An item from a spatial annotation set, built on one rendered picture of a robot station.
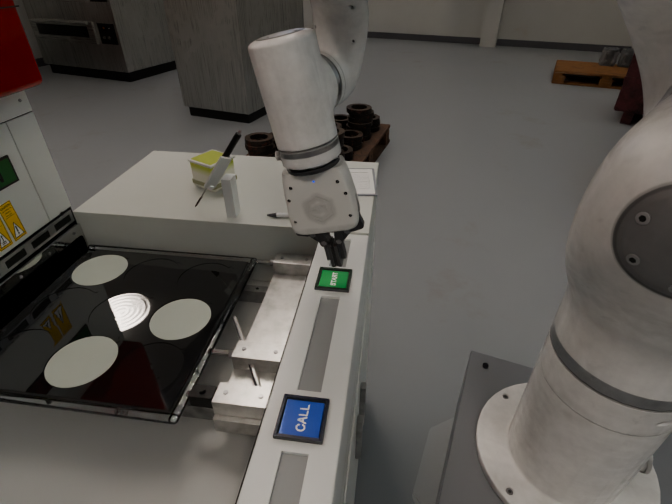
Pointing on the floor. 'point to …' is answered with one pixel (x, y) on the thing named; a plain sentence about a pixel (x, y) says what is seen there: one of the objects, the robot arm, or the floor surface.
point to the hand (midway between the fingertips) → (335, 252)
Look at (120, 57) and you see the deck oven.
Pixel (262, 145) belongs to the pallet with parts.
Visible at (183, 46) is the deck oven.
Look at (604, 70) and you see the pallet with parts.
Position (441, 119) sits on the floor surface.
